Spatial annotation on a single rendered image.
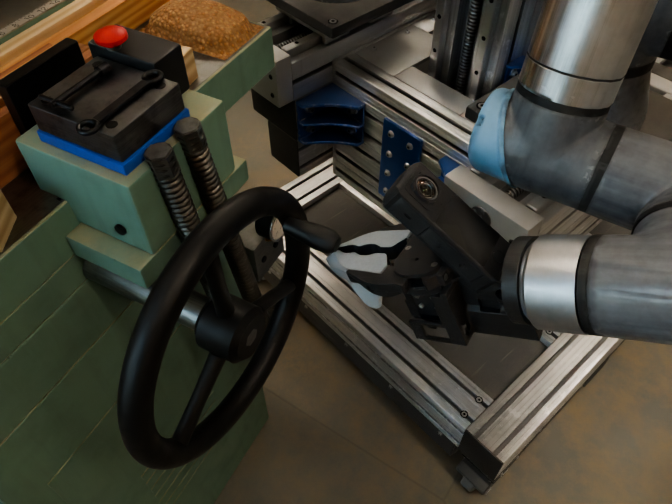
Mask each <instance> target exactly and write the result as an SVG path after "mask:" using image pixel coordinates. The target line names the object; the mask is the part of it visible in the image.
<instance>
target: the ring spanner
mask: <svg viewBox="0 0 672 504"><path fill-rule="evenodd" d="M151 75H158V77H156V78H154V79H149V78H148V77H149V76H151ZM141 79H142V80H141V81H140V82H138V83H137V84H136V85H134V86H133V87H132V88H131V89H129V90H128V91H127V92H125V93H124V94H123V95H121V96H120V97H119V98H118V99H116V100H115V101H114V102H112V103H111V104H110V105H108V106H107V107H106V108H105V109H103V110H102V111H101V112H99V113H98V114H97V115H96V116H94V117H93V118H88V119H84V120H82V121H80V122H78V123H77V125H76V127H75V130H76V132H77V133H78V134H79V135H81V136H92V135H94V134H96V133H98V132H99V130H100V129H101V124H102V123H103V122H104V121H106V120H107V119H108V118H109V117H111V116H112V115H113V114H114V113H116V112H117V111H118V110H120V109H121V108H122V107H123V106H125V105H126V104H127V103H128V102H130V101H131V100H132V99H133V98H135V97H136V96H137V95H139V94H140V93H141V92H142V91H144V90H145V89H146V88H147V87H149V86H150V85H154V84H158V83H160V82H162V81H163V79H164V73H163V72H162V71H160V70H157V69H151V70H147V71H145V72H144V73H143V74H142V76H141ZM87 125H94V127H93V128H91V129H89V130H83V129H82V128H83V127H84V126H87Z"/></svg>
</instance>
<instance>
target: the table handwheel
mask: <svg viewBox="0 0 672 504"><path fill-rule="evenodd" d="M266 216H274V217H276V218H277V219H278V220H279V222H280V223H281V225H282V228H283V224H284V222H285V220H286V219H287V218H288V217H292V218H296V219H301V220H306V221H308V220H307V217H306V214H305V212H304V210H303V208H302V206H301V204H300V203H299V201H298V200H297V199H296V198H295V197H294V196H293V195H292V194H290V193H289V192H287V191H285V190H283V189H281V188H278V187H271V186H261V187H255V188H252V189H248V190H245V191H243V192H241V193H238V194H236V195H234V196H233V197H231V198H229V199H228V200H226V201H225V202H223V203H222V204H221V205H219V206H218V207H217V208H216V209H214V210H213V211H212V212H211V213H210V214H209V215H207V216H206V217H205V218H204V219H203V220H202V221H201V222H200V223H199V224H198V225H197V226H196V227H195V228H194V229H193V231H192V232H191V233H190V234H189V235H188V236H187V237H186V239H185V240H184V241H183V242H182V244H181V245H180V246H179V247H178V249H177V250H176V251H175V253H174V254H173V256H172V257H171V258H170V260H169V261H168V263H167V264H166V266H165V267H164V269H163V271H162V272H161V274H160V276H159V277H158V278H157V279H156V280H155V282H154V283H153V284H152V285H151V286H150V287H149V288H147V289H146V288H144V287H142V286H139V285H137V284H135V283H133V282H131V281H129V280H127V279H125V278H123V277H121V276H119V275H116V274H114V273H112V272H110V271H108V270H106V269H104V268H102V267H100V266H98V265H95V264H93V263H91V262H89V261H87V260H85V261H84V264H83V273H84V275H85V277H86V278H88V279H90V280H92V281H94V282H96V283H98V284H101V285H103V286H105V287H107V288H109V289H111V290H113V291H115V292H117V293H119V294H121V295H123V296H125V297H127V298H129V299H131V300H133V301H135V302H137V303H139V304H141V305H143V308H142V310H141V312H140V314H139V317H138V319H137V321H136V324H135V327H134V329H133V332H132V335H131V337H130V340H129V343H128V347H127V350H126V353H125V357H124V361H123V365H122V370H121V375H120V381H119V387H118V397H117V417H118V425H119V430H120V434H121V437H122V440H123V443H124V445H125V447H126V449H127V450H128V452H129V453H130V455H131V456H132V457H133V458H134V459H135V460H136V461H137V462H139V463H140V464H142V465H144V466H146V467H148V468H151V469H157V470H167V469H173V468H177V467H180V466H183V465H185V464H187V463H190V462H191V461H193V460H195V459H197V458H198V457H200V456H201V455H203V454H204V453H205V452H207V451H208V450H209V449H210V448H212V447H213V446H214V445H215V444H216V443H217V442H218V441H219V440H221V439H222V438H223V437H224V436H225V435H226V434H227V433H228V431H229V430H230V429H231V428H232V427H233V426H234V425H235V424H236V422H237V421H238V420H239V419H240V418H241V416H242V415H243V414H244V412H245V411H246V410H247V408H248V407H249V406H250V404H251V403H252V401H253V400H254V399H255V397H256V396H257V394H258V393H259V391H260V389H261V388H262V386H263V385H264V383H265V381H266V380H267V378H268V376H269V374H270V373H271V371H272V369H273V367H274V365H275V363H276V362H277V360H278V358H279V356H280V354H281V352H282V349H283V347H284V345H285V343H286V341H287V338H288V336H289V334H290V331H291V329H292V326H293V324H294V321H295V318H296V315H297V312H298V309H299V306H300V303H301V300H302V296H303V292H304V288H305V284H306V279H307V274H308V268H309V260H310V247H309V246H307V245H305V244H304V243H302V242H300V241H298V240H296V239H295V238H293V237H292V236H290V235H288V234H286V233H284V236H285V245H286V253H285V265H284V272H283V278H282V282H281V283H279V284H278V285H277V286H275V287H274V288H272V289H271V290H270V291H268V292H267V293H266V294H264V295H262V296H261V297H259V298H258V299H256V300H255V301H253V302H251V303H250V302H248V301H246V300H244V299H241V298H239V297H237V296H235V295H233V294H230V293H229V290H228V287H227V284H226V281H225V277H224V273H223V269H222V266H221V262H220V258H219V253H220V252H221V250H222V249H223V248H224V247H225V246H226V245H227V244H228V243H229V242H230V240H231V239H232V238H234V237H235V236H236V235H237V234H238V233H239V232H240V231H241V230H242V229H244V228H245V227H246V226H248V225H249V224H251V223H252V222H254V221H256V220H258V219H260V218H262V217H266ZM203 274H204V275H205V278H206V281H207V283H208V286H209V290H210V294H211V297H212V298H210V297H208V296H206V295H204V294H202V293H199V292H197V291H195V290H194V288H195V287H196V285H197V283H198V282H199V280H200V279H201V277H202V276H203ZM274 304H275V307H274V310H273V313H272V316H271V318H270V321H269V323H268V326H267V328H266V330H265V332H264V328H265V317H264V312H266V311H267V310H268V309H269V308H271V307H272V306H273V305H274ZM177 322H178V323H180V324H182V325H184V326H186V327H188V328H190V329H192V330H194V332H195V339H196V343H197V345H198V346H199V347H201V348H203V349H205V350H207V351H209V354H208V357H207V359H206V362H205V364H204V366H203V369H202V371H201V374H200V376H199V379H198V381H197V383H196V386H195V388H194V391H193V393H192V396H191V398H190V400H189V402H188V404H187V406H186V409H185V411H184V413H183V415H182V417H181V419H180V421H179V424H178V426H177V428H176V430H175V432H174V434H173V436H172V438H164V437H162V436H161V435H160V434H159V433H158V431H157V428H156V425H155V419H154V396H155V389H156V384H157V379H158V374H159V370H160V367H161V363H162V360H163V356H164V353H165V350H166V348H167V345H168V342H169V339H170V337H171V334H172V332H173V330H174V327H175V325H176V323H177ZM263 332H264V335H263ZM262 335H263V337H262ZM261 337H262V339H261ZM260 340H261V341H260ZM259 342H260V343H259ZM258 344H259V345H258ZM257 345H258V347H257ZM256 347H257V349H256ZM255 349H256V351H255V353H254V355H253V356H252V358H251V360H250V362H249V363H248V365H247V367H246V368H245V370H244V371H243V373H242V375H241V376H240V378H239V379H238V381H237V382H236V383H235V385H234V386H233V387H232V389H231V390H230V391H229V393H228V394H227V395H226V397H225V398H224V399H223V400H222V401H221V402H220V404H219V405H218V406H217V407H216V408H215V409H214V410H213V411H212V412H211V413H210V414H209V415H208V416H207V417H206V418H205V419H204V420H203V421H202V422H200V423H199V424H198V425H197V423H198V420H199V418H200V415H201V413H202V411H203V408H204V406H205V404H206V401H207V399H208V397H209V395H210V393H211V391H212V389H213V386H214V384H215V382H216V380H217V378H218V376H219V374H220V372H221V370H222V367H223V365H224V363H225V361H226V360H227V361H229V362H231V363H233V364H235V363H238V362H240V361H243V360H245V359H247V358H248V357H249V356H250V355H251V354H252V353H253V352H254V350H255ZM196 425H197V426H196Z"/></svg>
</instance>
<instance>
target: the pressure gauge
mask: <svg viewBox="0 0 672 504"><path fill-rule="evenodd" d="M255 230H256V233H257V234H258V235H260V236H262V237H264V238H265V240H266V241H273V242H278V241H280V240H281V239H282V238H283V237H284V232H283V228H282V225H281V224H280V222H279V220H278V219H277V218H276V217H274V216H266V217H262V218H260V219H258V220H256V221H255Z"/></svg>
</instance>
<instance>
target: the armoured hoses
mask: <svg viewBox="0 0 672 504"><path fill-rule="evenodd" d="M173 133H174V135H175V138H176V139H178V140H179V141H180V145H182V150H184V152H185V153H184V155H185V156H187V157H186V160H187V161H188V165H189V166H190V170H191V171H192V175H193V176H194V177H193V178H194V180H195V183H196V185H197V188H198V189H199V190H198V191H199V193H200V196H201V197H202V201H203V204H204V205H205V208H206V210H207V211H206V212H207V213H208V215H209V214H210V213H211V212H212V211H213V210H214V209H216V208H217V207H218V206H219V205H221V204H222V203H223V202H225V201H226V200H227V196H226V195H225V191H224V190H223V188H224V187H223V186H222V182H221V181H220V177H219V176H218V175H219V174H218V172H217V168H216V167H215V163H214V162H213V158H212V157H211V155H212V154H211V153H210V149H209V147H208V143H207V138H206V136H205V133H204V130H203V127H202V124H201V121H199V120H198V119H197V118H194V117H190V116H189V117H186V118H183V119H180V120H178V121H177V122H176V123H175V124H174V127H173ZM143 156H144V158H145V161H146V163H147V164H148V165H149V166H150V167H151V171H153V173H154V177H155V178H156V182H158V187H160V192H162V196H163V197H164V201H165V202H166V206H167V207H168V210H169V212H170V215H171V216H172V219H173V221H174V224H175V225H176V226H175V227H176V228H177V231H178V233H179V236H180V237H181V240H182V242H183V241H184V240H185V239H186V237H187V236H188V235H189V234H190V233H191V232H192V231H193V229H194V228H195V227H196V226H197V225H198V224H199V223H200V222H201V221H200V218H199V216H198V213H197V212H196V211H197V210H196V208H195V205H194V203H193V200H192V198H191V195H190V193H189V190H188V188H187V185H186V183H185V180H184V178H183V174H182V173H181V167H180V165H179V162H178V160H177V157H176V155H175V152H174V150H173V148H172V147H171V145H170V144H168V143H166V142H159V143H155V144H151V145H150V146H149V147H148V148H147V149H146V150H145V152H144V154H143ZM239 233H240V232H239ZM239 233H238V234H237V235H236V236H235V237H234V238H232V239H231V240H230V242H229V243H228V244H227V245H226V246H225V247H224V248H223V249H222V250H223V252H224V255H225V258H226V260H227V262H228V265H229V267H230V270H231V272H232V274H233V277H234V280H235V282H236V284H237V287H238V289H239V292H240V294H241V297H242V299H244V300H246V301H248V302H250V303H251V302H253V301H255V300H256V299H258V298H259V297H261V296H262V294H261V291H260V290H259V287H258V284H257V281H256V278H255V275H254V272H253V269H252V266H251V263H250V262H249V261H250V260H249V259H248V256H247V253H246V250H245V246H244V245H243V242H242V239H241V236H240V234H239ZM200 282H201V285H202V287H203V289H204V292H205V293H206V296H208V297H210V298H212V297H211V294H210V290H209V286H208V283H207V281H206V278H205V275H204V274H203V276H202V277H201V279H200ZM274 307H275V304H274V305H273V306H272V307H271V308H269V309H268V310H267V311H266V312H264V317H265V328H264V332H265V330H266V328H267V326H268V323H269V321H270V318H271V316H272V313H273V310H274ZM264 332H263V335H264ZM263 335H262V337H263ZM262 337H261V339H262Z"/></svg>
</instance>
